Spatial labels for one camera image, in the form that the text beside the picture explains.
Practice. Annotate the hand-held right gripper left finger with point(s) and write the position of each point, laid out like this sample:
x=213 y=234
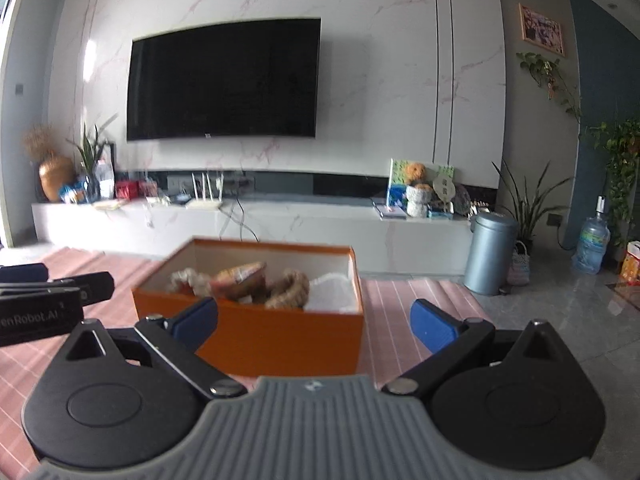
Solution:
x=197 y=322

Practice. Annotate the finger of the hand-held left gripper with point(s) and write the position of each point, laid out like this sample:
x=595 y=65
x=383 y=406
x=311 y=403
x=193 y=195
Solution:
x=25 y=274
x=95 y=287

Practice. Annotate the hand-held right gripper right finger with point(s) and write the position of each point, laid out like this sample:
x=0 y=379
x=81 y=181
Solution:
x=435 y=327

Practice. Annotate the tan plush toy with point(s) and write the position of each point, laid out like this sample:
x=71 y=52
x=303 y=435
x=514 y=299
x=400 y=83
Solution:
x=190 y=281

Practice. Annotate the orange cardboard box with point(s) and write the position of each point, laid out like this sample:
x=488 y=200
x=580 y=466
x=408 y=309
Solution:
x=280 y=340

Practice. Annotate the pink plaid blanket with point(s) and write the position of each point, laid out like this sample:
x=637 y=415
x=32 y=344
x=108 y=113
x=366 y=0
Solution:
x=390 y=320

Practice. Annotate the grey metal trash can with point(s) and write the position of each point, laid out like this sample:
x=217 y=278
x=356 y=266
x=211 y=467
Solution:
x=490 y=255

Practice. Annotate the blue snack packets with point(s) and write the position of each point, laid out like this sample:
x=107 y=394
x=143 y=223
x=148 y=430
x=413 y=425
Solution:
x=72 y=194

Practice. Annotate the gold vase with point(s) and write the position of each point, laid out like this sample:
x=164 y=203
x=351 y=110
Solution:
x=56 y=180

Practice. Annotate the red gift box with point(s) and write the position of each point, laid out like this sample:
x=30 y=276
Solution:
x=127 y=190

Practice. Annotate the small woven basket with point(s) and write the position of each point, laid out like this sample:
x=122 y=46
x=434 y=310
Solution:
x=519 y=265

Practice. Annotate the white tissue paper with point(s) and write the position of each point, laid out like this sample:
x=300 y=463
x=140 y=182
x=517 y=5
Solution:
x=330 y=292

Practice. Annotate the white router with antennas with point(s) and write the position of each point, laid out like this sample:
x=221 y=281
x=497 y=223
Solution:
x=204 y=202

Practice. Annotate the flat book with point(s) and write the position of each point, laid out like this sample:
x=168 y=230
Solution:
x=390 y=211

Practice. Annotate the teddy bear in cup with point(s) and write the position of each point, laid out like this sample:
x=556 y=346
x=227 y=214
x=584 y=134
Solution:
x=419 y=202

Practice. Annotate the green plant in glass vase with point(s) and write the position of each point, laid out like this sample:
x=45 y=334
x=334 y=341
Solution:
x=91 y=160

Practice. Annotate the small cow figurines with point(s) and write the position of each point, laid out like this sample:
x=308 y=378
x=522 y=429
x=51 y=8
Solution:
x=480 y=206

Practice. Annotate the dried grass bunch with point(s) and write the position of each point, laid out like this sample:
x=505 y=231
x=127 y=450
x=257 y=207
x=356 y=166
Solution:
x=41 y=140

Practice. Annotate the round hand fan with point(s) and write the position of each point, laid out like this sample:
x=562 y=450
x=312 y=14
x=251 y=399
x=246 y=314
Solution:
x=444 y=190

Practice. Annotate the white marble TV stand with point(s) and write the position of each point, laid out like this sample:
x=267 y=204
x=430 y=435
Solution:
x=310 y=230

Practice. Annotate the long-leaf potted plant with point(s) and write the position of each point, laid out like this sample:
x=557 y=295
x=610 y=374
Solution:
x=527 y=210

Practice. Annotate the green and blue painting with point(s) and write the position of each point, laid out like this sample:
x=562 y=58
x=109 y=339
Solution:
x=397 y=180

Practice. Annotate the brown teddy bear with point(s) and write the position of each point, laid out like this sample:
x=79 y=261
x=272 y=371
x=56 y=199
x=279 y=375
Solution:
x=415 y=172

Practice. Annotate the blue water jug with pump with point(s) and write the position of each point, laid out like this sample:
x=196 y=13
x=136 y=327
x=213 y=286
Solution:
x=591 y=245

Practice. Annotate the orange and yellow bag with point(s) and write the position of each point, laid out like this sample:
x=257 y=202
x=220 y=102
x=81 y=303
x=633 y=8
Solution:
x=631 y=265

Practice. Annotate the large leafy green plant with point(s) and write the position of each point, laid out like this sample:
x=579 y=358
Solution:
x=622 y=160

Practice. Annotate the hanging vine plant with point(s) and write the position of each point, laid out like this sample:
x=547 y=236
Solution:
x=547 y=72

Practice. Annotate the wall socket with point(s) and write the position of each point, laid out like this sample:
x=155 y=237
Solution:
x=555 y=220

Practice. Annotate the black wall television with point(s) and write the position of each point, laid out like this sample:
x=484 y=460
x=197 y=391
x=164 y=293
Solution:
x=222 y=80

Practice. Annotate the framed wall picture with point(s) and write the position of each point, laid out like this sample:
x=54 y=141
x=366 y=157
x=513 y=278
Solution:
x=541 y=30

